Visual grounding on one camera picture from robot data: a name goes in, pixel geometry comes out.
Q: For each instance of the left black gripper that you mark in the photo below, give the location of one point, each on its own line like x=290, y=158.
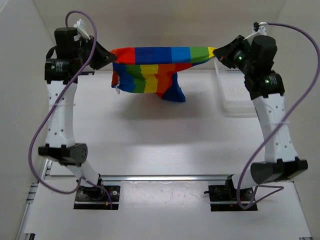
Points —
x=103, y=57

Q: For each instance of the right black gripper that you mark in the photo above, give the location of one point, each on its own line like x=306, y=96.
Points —
x=224, y=54

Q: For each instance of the rainbow striped shorts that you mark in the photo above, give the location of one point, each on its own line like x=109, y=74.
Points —
x=154, y=70

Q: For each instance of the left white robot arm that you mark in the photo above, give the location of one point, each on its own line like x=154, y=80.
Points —
x=60, y=144

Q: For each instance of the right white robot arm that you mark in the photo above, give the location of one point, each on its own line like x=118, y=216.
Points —
x=281, y=161

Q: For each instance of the blue corner label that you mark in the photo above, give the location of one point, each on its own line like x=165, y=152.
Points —
x=87, y=73

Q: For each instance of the white perforated plastic basket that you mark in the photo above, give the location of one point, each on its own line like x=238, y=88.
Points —
x=236, y=99

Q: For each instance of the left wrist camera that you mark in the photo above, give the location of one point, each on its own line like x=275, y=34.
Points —
x=81, y=32

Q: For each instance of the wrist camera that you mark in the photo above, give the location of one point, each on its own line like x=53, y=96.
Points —
x=258, y=28
x=81, y=32

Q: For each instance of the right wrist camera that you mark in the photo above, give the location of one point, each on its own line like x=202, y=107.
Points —
x=258, y=28

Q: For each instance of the aluminium front rail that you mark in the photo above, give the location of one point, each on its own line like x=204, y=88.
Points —
x=140, y=178

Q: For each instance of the aluminium rail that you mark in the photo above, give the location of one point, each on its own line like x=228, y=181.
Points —
x=46, y=168
x=140, y=178

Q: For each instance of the aluminium left rail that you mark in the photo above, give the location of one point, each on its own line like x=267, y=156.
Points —
x=46, y=168

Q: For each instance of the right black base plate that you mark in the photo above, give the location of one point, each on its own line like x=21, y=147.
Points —
x=223, y=199

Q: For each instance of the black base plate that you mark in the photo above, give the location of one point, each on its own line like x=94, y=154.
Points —
x=223, y=199
x=94, y=198

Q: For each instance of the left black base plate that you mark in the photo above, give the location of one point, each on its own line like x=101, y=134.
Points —
x=94, y=198

